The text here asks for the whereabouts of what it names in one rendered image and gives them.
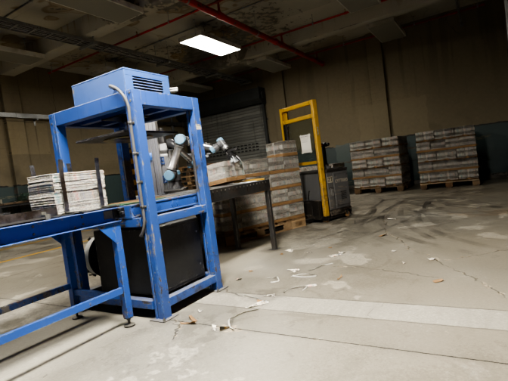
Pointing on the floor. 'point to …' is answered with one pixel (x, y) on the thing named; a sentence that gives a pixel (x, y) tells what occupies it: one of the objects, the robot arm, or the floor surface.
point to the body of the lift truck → (339, 186)
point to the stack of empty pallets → (187, 178)
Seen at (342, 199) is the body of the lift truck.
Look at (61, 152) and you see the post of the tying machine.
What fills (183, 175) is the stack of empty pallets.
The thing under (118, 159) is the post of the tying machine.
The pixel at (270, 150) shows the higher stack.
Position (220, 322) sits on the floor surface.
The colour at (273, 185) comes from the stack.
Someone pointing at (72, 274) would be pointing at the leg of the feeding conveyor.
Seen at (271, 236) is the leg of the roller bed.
